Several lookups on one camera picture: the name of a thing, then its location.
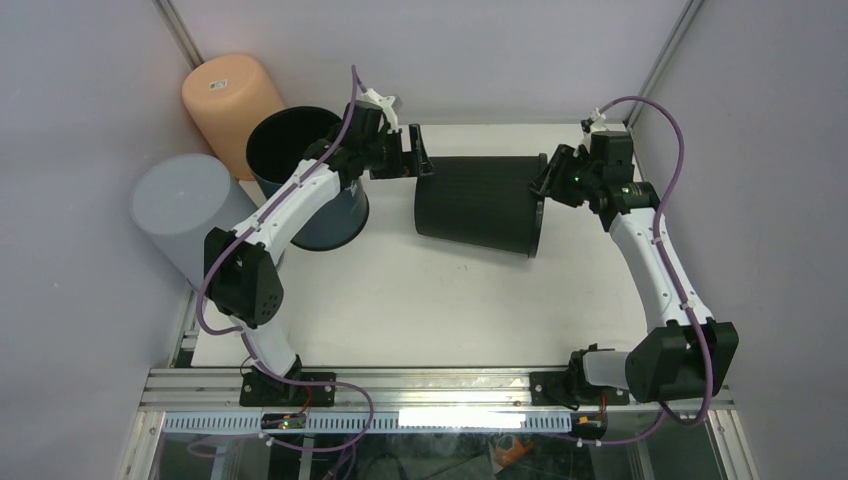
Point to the orange capybara bin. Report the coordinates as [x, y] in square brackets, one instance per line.
[227, 97]

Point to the white slotted cable duct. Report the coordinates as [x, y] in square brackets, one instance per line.
[407, 420]

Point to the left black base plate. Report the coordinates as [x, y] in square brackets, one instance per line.
[288, 397]

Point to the grey plastic bin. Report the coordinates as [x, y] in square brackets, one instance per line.
[178, 201]

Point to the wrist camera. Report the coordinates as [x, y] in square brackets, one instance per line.
[388, 105]
[595, 122]

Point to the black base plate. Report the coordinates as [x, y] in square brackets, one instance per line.
[288, 397]
[562, 388]

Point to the black ribbed bin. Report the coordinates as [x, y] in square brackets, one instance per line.
[483, 201]

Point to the dark blue bin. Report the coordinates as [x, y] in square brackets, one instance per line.
[274, 149]

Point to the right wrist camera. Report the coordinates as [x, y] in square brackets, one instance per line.
[595, 122]

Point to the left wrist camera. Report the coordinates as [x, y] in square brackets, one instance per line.
[388, 105]

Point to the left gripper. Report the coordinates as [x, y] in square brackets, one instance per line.
[406, 165]

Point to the aluminium mounting rail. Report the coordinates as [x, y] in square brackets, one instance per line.
[356, 390]

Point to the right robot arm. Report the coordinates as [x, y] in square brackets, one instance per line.
[686, 352]

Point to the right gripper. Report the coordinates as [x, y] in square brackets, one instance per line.
[550, 182]

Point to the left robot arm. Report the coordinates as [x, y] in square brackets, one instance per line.
[241, 264]

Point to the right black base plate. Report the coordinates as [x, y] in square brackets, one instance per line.
[562, 388]

